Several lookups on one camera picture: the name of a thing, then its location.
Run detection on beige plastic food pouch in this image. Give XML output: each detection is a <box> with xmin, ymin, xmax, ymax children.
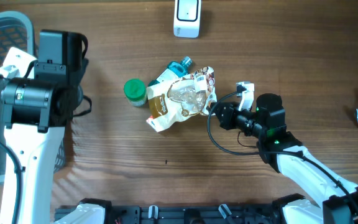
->
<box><xmin>146</xmin><ymin>66</ymin><xmax>217</xmax><ymax>132</ymax></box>

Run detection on blue mouthwash bottle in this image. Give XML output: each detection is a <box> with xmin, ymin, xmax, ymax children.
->
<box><xmin>148</xmin><ymin>56</ymin><xmax>193</xmax><ymax>86</ymax></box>

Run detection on white barcode scanner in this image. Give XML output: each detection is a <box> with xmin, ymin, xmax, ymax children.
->
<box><xmin>173</xmin><ymin>0</ymin><xmax>201</xmax><ymax>39</ymax></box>

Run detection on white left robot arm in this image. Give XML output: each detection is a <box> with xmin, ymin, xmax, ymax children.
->
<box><xmin>0</xmin><ymin>30</ymin><xmax>88</xmax><ymax>223</ymax></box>

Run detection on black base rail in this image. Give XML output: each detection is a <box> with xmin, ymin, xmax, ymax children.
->
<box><xmin>54</xmin><ymin>196</ymin><xmax>290</xmax><ymax>224</ymax></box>

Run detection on green lid jar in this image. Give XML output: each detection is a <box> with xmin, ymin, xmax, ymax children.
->
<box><xmin>124</xmin><ymin>78</ymin><xmax>147</xmax><ymax>107</ymax></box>

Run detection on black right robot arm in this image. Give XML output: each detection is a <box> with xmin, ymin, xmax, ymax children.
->
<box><xmin>209</xmin><ymin>93</ymin><xmax>358</xmax><ymax>223</ymax></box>

